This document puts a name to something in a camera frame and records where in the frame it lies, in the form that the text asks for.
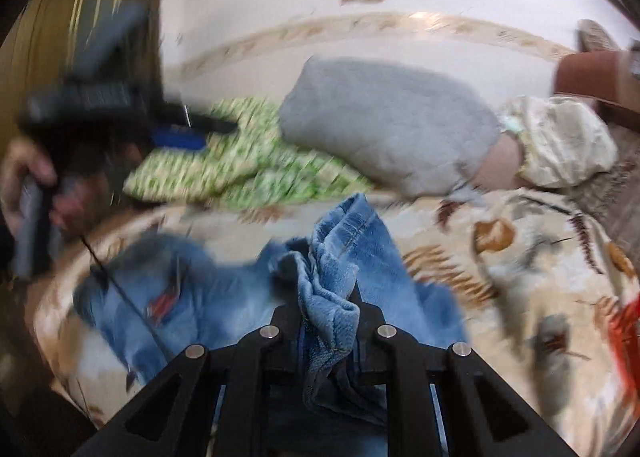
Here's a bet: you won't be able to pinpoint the blue denim pants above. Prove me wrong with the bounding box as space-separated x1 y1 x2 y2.
74 194 466 456

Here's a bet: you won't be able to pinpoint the person's left hand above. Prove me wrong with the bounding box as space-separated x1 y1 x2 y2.
1 136 107 239

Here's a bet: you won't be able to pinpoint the green checkered quilt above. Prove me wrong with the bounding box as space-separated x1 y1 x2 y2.
124 98 373 210

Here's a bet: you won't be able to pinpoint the floral beige fleece blanket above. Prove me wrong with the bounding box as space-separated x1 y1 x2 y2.
28 190 639 456

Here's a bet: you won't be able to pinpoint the red glass plate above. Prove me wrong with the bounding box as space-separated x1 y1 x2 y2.
608 297 639 416

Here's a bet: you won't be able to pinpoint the grey pillow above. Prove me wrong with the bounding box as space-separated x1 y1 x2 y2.
279 56 501 198

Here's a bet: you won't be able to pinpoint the striped brown bed sheet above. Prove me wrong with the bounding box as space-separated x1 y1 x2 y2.
566 153 640 269

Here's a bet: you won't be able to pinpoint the cream crumpled pillow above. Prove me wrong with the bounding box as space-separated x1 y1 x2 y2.
499 96 618 190

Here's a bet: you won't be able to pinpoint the brown padded headboard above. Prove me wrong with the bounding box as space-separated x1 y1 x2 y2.
554 20 639 132

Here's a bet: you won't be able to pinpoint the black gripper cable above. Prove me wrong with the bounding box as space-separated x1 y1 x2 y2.
77 230 177 363

